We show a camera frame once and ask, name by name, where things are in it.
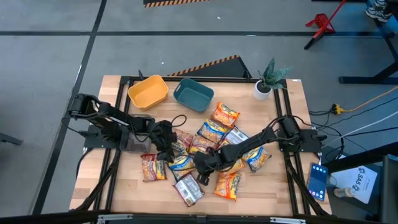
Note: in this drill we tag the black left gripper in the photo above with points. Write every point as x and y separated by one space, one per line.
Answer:
163 135

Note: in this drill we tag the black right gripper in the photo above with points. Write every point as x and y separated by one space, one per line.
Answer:
213 160

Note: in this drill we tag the blue soy sauce ramen pack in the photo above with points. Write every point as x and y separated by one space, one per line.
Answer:
236 136
258 158
211 130
182 165

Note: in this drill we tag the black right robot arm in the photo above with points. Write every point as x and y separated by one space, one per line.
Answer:
248 141

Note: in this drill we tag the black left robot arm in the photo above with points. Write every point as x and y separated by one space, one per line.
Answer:
109 113

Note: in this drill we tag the grey translucent bin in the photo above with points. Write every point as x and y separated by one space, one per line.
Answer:
140 144

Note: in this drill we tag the teal plastic bin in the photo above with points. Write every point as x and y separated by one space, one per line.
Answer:
192 96

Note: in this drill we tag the black hazard-striped ramp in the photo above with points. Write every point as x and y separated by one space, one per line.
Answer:
224 70

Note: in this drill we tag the potted plant white pot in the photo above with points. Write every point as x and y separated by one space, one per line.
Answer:
262 90

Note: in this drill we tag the black smartphone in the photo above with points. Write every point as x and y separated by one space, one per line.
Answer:
317 182

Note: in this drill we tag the yellow power plug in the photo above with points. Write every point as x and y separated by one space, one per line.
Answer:
336 109

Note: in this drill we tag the black hazard-striped strip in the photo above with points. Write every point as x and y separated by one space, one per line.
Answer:
174 3

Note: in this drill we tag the dark metal leg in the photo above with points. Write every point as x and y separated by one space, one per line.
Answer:
11 139

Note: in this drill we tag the white paper sign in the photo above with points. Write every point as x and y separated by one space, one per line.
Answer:
357 183

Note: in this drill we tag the black side table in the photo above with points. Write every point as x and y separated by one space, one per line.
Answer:
357 157

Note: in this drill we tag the red metal stand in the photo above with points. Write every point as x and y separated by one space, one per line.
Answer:
321 23

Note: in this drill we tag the person's foot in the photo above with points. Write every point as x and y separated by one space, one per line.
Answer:
377 11

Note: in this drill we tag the black camera mount rail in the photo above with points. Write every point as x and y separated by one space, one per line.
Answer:
174 219

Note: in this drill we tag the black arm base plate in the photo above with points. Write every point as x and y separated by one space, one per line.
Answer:
93 141
314 141

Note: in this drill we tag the silver metal bracket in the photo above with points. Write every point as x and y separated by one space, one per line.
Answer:
287 220
115 217

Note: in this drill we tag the black desk leg frame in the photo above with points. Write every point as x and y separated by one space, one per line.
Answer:
367 80

